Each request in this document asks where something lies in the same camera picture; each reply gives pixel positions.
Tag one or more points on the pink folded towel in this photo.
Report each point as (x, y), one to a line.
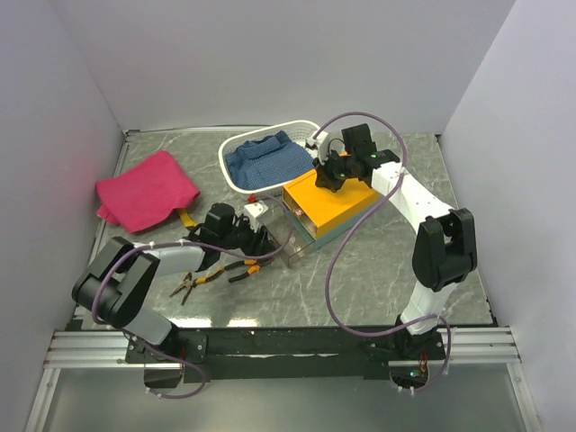
(147, 194)

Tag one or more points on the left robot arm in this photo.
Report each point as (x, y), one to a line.
(115, 285)

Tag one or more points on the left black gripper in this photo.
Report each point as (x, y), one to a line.
(258, 241)

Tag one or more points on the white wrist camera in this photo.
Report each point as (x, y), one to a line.
(317, 144)
(253, 210)

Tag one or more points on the white plastic basket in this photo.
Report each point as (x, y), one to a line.
(298, 131)

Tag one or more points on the yellow needle nose pliers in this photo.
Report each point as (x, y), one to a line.
(185, 287)

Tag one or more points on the blue checkered shirt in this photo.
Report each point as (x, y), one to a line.
(274, 159)

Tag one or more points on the black base beam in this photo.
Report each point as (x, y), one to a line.
(193, 355)

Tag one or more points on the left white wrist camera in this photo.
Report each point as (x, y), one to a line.
(253, 210)

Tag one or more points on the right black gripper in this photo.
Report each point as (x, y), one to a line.
(321, 172)

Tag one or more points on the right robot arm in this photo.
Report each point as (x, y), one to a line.
(445, 249)

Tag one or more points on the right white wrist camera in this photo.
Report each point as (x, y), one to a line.
(317, 144)

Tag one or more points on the yellow drawer cabinet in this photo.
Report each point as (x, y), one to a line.
(333, 213)

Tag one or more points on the aluminium frame rail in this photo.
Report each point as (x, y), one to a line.
(108, 349)

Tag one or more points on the orange black combination pliers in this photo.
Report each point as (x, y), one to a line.
(252, 266)

